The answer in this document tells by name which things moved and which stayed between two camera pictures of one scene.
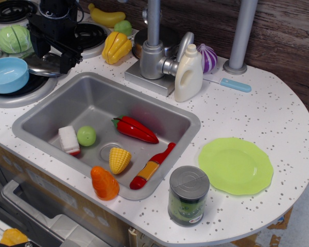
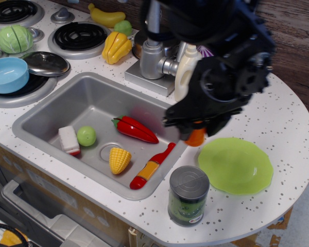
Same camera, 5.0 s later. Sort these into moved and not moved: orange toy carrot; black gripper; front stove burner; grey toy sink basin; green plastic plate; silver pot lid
Moved: black gripper; orange toy carrot
Not moved: front stove burner; green plastic plate; grey toy sink basin; silver pot lid
